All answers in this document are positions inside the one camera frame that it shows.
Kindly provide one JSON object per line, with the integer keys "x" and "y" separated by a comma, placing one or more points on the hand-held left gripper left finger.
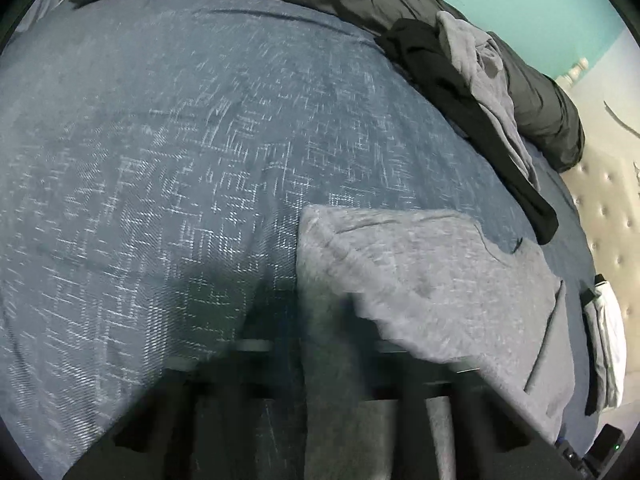
{"x": 225, "y": 410}

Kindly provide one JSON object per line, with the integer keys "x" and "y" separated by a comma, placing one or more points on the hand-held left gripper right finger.
{"x": 430, "y": 410}

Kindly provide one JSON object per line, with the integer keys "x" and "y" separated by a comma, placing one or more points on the grey knit sweater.
{"x": 425, "y": 280}

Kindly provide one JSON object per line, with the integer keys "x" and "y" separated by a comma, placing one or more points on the white folded shirt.
{"x": 612, "y": 340}

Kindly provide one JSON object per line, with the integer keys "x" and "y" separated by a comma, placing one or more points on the cream tufted headboard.
{"x": 610, "y": 220}

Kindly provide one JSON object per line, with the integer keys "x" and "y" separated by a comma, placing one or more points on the black crumpled garment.
{"x": 440, "y": 75}

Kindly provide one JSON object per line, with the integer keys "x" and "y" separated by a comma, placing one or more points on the grey crumpled garment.
{"x": 480, "y": 75}

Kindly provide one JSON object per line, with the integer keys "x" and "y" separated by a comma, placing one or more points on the light blue cloth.
{"x": 47, "y": 2}

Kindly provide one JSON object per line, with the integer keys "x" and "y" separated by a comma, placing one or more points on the cream bed post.
{"x": 577, "y": 70}

